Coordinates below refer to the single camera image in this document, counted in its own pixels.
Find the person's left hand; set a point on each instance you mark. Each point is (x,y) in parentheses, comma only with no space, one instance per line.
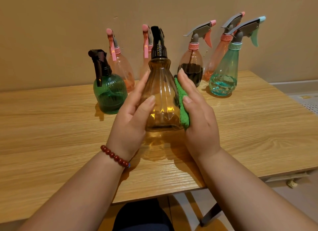
(126,128)

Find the person's right hand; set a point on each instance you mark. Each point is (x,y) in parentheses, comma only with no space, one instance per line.
(202,128)

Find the person's right thumb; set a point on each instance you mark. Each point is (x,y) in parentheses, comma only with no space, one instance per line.
(190,109)

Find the person's left thumb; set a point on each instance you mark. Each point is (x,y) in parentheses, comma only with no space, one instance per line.
(146,110)

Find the green cleaning cloth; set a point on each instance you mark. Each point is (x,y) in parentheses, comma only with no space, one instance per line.
(184,114)

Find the amber spray bottle black nozzle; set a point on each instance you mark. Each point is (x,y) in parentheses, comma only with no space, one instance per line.
(161,89)

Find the person's left forearm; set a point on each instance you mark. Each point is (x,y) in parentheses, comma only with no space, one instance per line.
(79,198)

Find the person's right forearm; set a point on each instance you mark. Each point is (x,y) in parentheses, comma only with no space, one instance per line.
(248,196)

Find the green spray bottle black nozzle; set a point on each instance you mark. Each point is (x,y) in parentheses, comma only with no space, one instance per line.
(110,94)

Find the pink spray bottle dark liquid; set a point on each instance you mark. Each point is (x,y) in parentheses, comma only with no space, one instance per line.
(192,69)

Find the teal spray bottle grey nozzle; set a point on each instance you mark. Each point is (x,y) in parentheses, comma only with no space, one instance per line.
(224,76)

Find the person's leg in dark trousers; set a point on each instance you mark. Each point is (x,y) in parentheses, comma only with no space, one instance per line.
(141,217)

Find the dark metal table leg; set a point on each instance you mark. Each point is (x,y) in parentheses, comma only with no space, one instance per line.
(211,214)

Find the white perforated panel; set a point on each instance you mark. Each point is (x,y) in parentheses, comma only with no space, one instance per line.
(306,102)

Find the table frame bracket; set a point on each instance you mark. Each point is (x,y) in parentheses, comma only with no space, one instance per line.
(285,177)

